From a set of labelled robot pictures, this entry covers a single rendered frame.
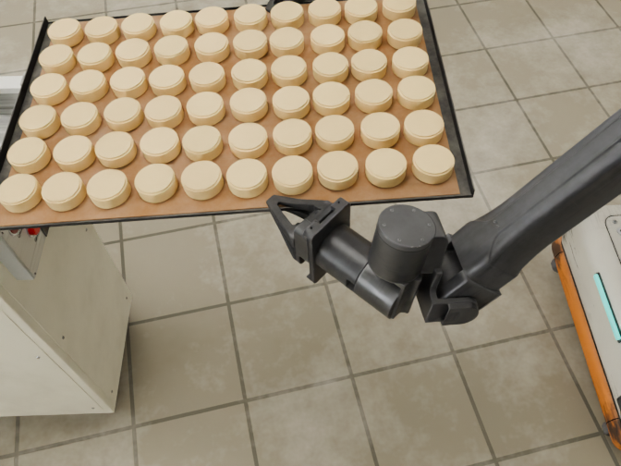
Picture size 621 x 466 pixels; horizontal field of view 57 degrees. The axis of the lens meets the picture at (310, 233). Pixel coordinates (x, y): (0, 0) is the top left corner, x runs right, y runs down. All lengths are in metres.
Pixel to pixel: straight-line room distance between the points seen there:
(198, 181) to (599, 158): 0.44
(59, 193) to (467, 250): 0.48
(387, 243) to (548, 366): 1.28
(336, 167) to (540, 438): 1.17
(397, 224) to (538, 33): 2.20
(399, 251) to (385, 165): 0.18
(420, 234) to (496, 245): 0.08
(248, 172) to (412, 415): 1.07
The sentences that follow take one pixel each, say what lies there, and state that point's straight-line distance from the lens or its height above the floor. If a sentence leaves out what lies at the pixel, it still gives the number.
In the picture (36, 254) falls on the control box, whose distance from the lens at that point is 1.09.
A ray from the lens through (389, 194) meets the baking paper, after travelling 0.71.
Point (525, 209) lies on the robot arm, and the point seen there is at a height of 1.11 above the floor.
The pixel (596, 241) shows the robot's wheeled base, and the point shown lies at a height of 0.27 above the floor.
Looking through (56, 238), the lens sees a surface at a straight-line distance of 1.25.
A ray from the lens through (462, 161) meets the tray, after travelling 0.75.
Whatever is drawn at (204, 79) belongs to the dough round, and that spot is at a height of 1.01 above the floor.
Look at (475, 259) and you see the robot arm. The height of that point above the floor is 1.05.
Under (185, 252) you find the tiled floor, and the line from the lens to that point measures 1.87.
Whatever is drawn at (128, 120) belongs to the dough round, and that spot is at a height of 1.00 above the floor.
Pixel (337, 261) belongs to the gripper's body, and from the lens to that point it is 0.63.
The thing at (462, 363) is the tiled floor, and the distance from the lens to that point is 1.72.
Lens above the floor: 1.57
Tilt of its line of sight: 57 degrees down
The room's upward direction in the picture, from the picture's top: straight up
